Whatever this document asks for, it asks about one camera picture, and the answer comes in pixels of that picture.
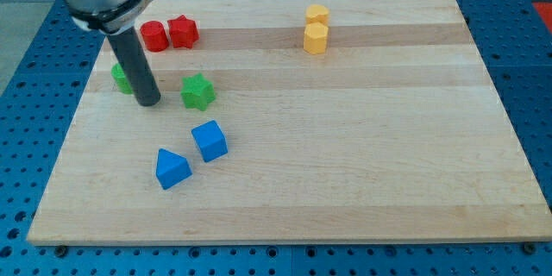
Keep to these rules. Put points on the green cylinder block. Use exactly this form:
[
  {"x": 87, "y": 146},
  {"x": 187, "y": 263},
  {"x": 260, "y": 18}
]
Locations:
[{"x": 119, "y": 77}]

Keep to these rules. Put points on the blue cube block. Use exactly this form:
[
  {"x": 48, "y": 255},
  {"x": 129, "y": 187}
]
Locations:
[{"x": 210, "y": 140}]

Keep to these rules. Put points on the green star block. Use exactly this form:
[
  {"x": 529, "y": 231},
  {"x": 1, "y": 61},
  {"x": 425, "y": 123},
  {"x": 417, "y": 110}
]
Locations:
[{"x": 197, "y": 92}]

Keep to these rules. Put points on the wooden board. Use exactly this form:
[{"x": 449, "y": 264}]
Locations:
[{"x": 396, "y": 134}]

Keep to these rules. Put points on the yellow hexagon block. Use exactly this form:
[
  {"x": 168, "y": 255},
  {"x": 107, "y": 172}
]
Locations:
[{"x": 315, "y": 38}]

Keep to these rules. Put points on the blue triangle block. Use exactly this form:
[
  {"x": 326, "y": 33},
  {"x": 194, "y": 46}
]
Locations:
[{"x": 171, "y": 168}]

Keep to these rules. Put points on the yellow heart block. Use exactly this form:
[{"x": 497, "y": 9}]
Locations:
[{"x": 317, "y": 13}]

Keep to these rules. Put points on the red star block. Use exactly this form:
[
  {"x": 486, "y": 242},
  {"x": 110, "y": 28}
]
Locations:
[{"x": 183, "y": 32}]

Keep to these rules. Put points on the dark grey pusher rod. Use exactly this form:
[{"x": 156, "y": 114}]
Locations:
[{"x": 130, "y": 55}]

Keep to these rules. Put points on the red cylinder block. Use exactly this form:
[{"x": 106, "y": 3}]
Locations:
[{"x": 154, "y": 36}]

